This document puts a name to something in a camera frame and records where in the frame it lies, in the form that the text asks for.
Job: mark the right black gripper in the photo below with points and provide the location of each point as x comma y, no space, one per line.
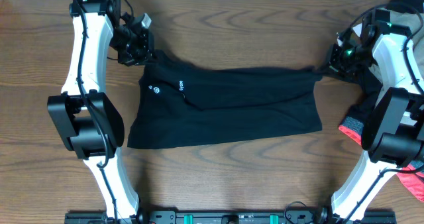
334,65

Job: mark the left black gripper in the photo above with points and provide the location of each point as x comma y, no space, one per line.
133,55

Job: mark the black logo shirt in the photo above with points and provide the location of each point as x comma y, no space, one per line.
183,105

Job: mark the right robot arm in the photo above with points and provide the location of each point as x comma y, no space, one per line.
392,136

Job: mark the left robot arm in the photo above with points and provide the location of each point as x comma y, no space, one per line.
85,118

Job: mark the white paper piece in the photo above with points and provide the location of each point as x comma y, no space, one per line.
356,28

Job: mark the grey beige garment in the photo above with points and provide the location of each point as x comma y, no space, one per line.
414,51

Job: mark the black garment at corner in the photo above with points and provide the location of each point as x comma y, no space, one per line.
394,5

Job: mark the red grey garment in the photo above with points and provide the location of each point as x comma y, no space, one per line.
353,125

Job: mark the black mounting rail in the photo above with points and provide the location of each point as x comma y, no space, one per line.
171,217

